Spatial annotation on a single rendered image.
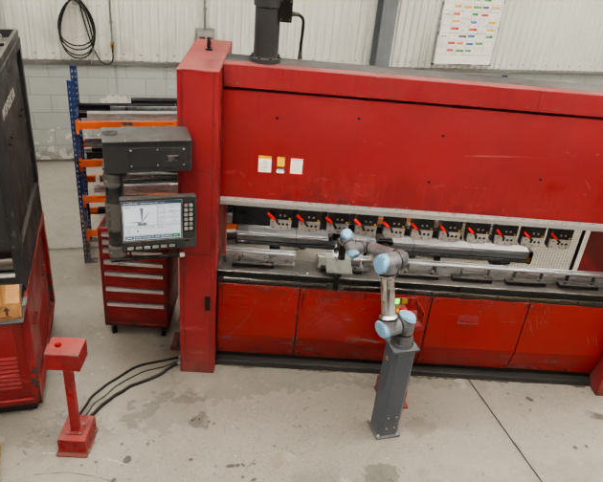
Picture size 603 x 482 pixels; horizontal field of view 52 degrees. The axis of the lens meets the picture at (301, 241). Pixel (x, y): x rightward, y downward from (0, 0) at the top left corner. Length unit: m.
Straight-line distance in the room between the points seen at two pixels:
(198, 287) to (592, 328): 2.96
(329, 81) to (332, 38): 4.53
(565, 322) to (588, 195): 1.01
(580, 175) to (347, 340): 2.02
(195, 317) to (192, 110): 1.53
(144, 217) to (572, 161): 2.80
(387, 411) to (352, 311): 0.77
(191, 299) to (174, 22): 4.40
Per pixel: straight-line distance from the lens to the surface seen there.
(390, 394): 4.21
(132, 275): 4.82
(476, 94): 4.08
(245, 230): 4.65
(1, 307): 3.82
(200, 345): 4.66
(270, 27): 3.92
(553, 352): 5.19
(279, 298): 4.48
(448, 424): 4.74
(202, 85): 3.75
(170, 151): 3.64
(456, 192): 4.32
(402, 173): 4.18
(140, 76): 8.12
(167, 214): 3.78
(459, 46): 9.16
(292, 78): 3.89
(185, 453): 4.29
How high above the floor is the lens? 3.22
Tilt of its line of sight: 29 degrees down
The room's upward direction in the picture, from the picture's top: 6 degrees clockwise
